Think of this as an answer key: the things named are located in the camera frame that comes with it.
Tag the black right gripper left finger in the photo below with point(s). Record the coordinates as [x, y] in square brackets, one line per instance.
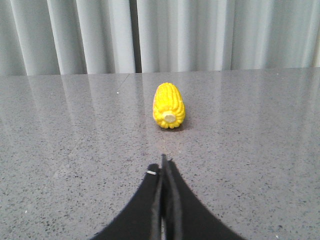
[141, 217]

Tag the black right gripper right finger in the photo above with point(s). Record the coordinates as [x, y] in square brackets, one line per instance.
[184, 216]

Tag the yellow toy corn cob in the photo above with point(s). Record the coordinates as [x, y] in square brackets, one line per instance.
[168, 108]

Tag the grey pleated curtain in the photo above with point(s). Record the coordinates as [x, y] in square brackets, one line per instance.
[46, 37]

